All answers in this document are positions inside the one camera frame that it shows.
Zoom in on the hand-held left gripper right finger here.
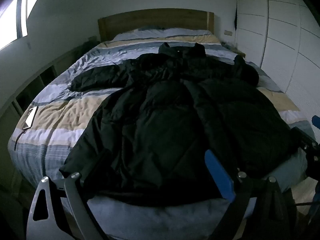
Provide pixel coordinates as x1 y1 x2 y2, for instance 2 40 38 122
204 149 298 240

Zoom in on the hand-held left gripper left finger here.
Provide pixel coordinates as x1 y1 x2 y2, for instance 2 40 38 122
25 149 113 240

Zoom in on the black puffer jacket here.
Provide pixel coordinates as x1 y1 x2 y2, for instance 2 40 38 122
59 42 302 207

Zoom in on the striped duvet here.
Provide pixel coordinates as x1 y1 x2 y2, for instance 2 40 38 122
7 27 316 240

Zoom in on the smartphone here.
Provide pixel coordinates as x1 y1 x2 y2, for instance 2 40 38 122
22 106 39 131

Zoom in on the white wardrobe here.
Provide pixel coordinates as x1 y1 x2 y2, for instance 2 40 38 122
234 0 320 140

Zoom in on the wooden nightstand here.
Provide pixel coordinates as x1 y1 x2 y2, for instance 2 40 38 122
222 42 247 58

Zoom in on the low open shelf unit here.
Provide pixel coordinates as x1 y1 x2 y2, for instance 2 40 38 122
0 47 84 188

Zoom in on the striped pillow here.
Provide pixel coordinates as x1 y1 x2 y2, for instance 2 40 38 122
111 27 221 43

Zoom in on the wooden headboard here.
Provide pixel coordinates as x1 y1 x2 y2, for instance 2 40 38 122
97 9 215 42

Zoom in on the window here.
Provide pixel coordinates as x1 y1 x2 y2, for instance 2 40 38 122
0 0 45 51

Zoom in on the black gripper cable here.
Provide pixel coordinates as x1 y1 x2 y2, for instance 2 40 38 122
294 197 316 209

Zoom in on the dark phone cable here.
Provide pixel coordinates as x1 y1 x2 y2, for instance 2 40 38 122
14 129 26 152

